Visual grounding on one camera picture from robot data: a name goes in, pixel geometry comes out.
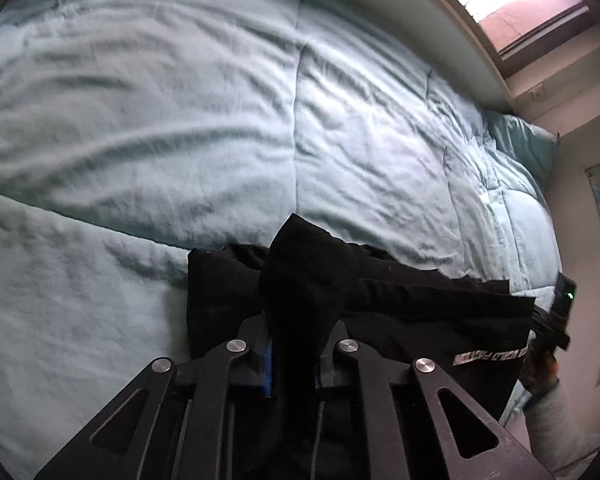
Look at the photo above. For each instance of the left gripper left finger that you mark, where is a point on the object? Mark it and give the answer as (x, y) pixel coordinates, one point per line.
(172, 420)

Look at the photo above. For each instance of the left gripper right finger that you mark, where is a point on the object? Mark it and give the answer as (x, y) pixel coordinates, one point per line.
(414, 421)

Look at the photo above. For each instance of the large black jacket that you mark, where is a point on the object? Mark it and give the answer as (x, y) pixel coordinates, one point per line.
(306, 282)

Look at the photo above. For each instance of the grey sleeve right forearm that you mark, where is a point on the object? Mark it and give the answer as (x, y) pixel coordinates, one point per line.
(556, 439)

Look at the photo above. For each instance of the person's right hand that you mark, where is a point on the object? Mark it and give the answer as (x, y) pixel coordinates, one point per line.
(539, 373)

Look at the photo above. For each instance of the teal pillow by map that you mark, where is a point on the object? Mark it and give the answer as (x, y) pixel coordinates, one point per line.
(534, 147)

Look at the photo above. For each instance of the light teal duvet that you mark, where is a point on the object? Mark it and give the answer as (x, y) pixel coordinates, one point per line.
(132, 131)

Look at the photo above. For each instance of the black camera box green light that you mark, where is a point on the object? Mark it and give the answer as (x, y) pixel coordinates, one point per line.
(564, 293)

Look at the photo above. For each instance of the white wall socket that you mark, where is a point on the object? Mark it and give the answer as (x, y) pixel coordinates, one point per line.
(537, 93)

